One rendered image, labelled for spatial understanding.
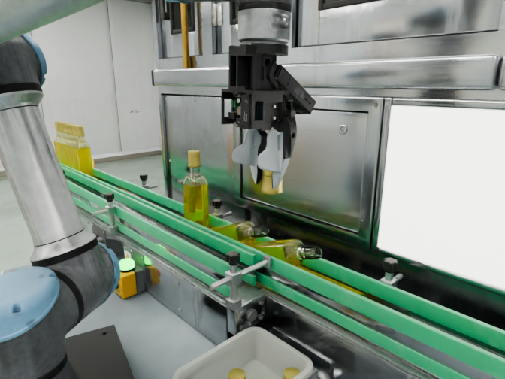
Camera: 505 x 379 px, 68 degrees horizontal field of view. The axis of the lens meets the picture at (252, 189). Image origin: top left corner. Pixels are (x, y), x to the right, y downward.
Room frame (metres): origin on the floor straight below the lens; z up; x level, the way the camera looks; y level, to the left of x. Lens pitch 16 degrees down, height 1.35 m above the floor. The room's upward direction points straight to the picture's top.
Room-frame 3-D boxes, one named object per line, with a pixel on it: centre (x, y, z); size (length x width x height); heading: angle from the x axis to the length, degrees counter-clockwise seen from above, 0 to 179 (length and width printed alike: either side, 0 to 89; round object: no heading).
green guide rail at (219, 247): (1.43, 0.60, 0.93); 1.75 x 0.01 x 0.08; 44
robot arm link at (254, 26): (0.58, -0.02, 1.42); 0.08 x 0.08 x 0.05
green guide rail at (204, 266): (1.38, 0.65, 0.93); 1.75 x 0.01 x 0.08; 44
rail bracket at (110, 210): (1.13, 0.47, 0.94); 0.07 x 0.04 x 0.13; 134
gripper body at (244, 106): (0.58, -0.01, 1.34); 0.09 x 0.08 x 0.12; 132
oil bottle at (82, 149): (1.70, 0.77, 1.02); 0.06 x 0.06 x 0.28; 44
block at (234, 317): (0.74, 0.01, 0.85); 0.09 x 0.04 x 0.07; 134
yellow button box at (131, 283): (0.99, 0.37, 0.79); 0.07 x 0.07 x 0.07; 44
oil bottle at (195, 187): (1.06, 0.17, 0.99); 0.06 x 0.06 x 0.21; 44
